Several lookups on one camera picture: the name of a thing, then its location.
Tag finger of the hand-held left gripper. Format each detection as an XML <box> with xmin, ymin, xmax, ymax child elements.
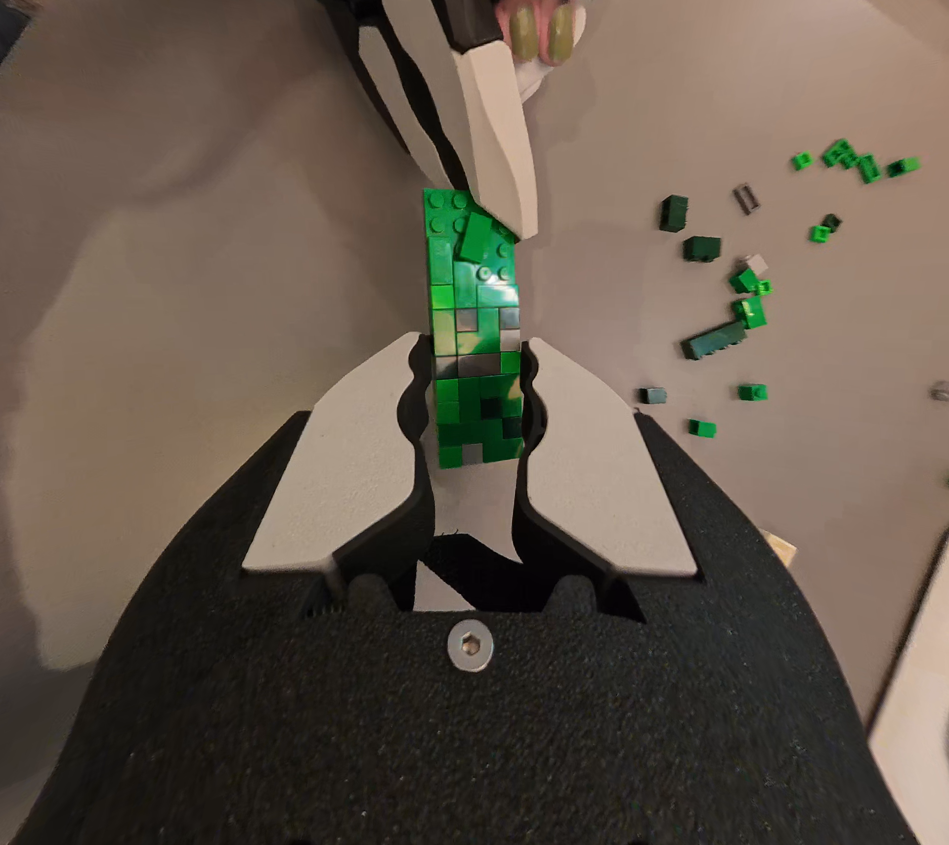
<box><xmin>359</xmin><ymin>0</ymin><xmax>447</xmax><ymax>194</ymax></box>
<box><xmin>404</xmin><ymin>0</ymin><xmax>540</xmax><ymax>244</ymax></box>

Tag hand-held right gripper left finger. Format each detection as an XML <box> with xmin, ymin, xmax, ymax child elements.
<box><xmin>241</xmin><ymin>331</ymin><xmax>440</xmax><ymax>578</ymax></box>

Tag green mosaic brick plate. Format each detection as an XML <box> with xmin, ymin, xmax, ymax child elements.
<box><xmin>423</xmin><ymin>187</ymin><xmax>526</xmax><ymax>470</ymax></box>

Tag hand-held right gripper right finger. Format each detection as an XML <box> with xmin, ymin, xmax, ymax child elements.
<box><xmin>513</xmin><ymin>338</ymin><xmax>699</xmax><ymax>579</ymax></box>

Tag scattered loose small bricks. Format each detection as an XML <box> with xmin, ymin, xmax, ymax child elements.
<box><xmin>639</xmin><ymin>139</ymin><xmax>922</xmax><ymax>440</ymax></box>

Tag green tile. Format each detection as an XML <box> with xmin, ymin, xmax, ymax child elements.
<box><xmin>454</xmin><ymin>211</ymin><xmax>499</xmax><ymax>264</ymax></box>

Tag white book stand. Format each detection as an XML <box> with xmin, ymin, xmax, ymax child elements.
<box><xmin>866</xmin><ymin>534</ymin><xmax>949</xmax><ymax>805</ymax></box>

